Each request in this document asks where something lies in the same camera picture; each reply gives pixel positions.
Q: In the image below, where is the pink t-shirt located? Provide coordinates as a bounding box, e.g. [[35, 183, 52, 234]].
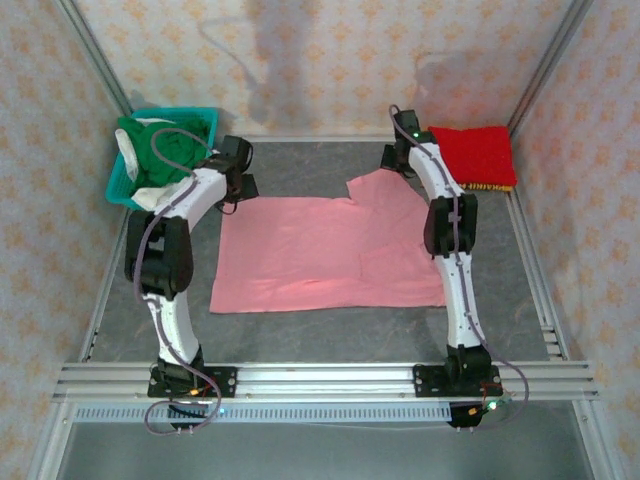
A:
[[209, 169, 447, 315]]

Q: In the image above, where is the red folded t-shirt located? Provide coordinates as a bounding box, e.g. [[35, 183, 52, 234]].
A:
[[428, 125, 518, 186]]

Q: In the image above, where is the green t-shirt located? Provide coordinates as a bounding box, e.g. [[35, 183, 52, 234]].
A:
[[118, 115, 214, 186]]

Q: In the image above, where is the teal plastic basket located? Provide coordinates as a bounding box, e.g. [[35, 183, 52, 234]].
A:
[[104, 106, 220, 214]]

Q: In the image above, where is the grey metal lower panel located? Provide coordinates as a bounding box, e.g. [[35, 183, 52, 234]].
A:
[[53, 422, 597, 480]]

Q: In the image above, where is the aluminium table end rail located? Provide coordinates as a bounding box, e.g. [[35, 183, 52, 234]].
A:
[[228, 133, 401, 145]]

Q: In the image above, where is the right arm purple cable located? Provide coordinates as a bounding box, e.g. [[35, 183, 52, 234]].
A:
[[388, 103, 530, 432]]

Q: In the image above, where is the aluminium upright frame post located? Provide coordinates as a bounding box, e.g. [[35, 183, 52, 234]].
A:
[[53, 0, 134, 119], [506, 0, 595, 129]]

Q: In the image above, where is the aluminium table side rail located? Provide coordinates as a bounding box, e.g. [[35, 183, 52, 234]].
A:
[[78, 204, 132, 362], [506, 192, 571, 362]]

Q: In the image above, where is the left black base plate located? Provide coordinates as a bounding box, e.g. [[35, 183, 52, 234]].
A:
[[147, 365, 239, 400]]

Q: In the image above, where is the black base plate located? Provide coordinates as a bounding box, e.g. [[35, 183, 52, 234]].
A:
[[147, 365, 239, 400], [413, 363, 502, 400]]

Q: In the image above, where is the long aluminium base rail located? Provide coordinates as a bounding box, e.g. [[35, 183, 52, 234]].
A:
[[53, 362, 600, 402]]

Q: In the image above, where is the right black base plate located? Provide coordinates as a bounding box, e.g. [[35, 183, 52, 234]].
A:
[[413, 363, 502, 400]]

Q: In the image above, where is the slotted grey cable duct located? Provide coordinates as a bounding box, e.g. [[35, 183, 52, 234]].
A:
[[73, 402, 454, 425]]

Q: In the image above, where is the aluminium lower frame leg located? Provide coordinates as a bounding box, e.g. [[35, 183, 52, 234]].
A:
[[25, 399, 77, 480], [571, 399, 627, 480]]

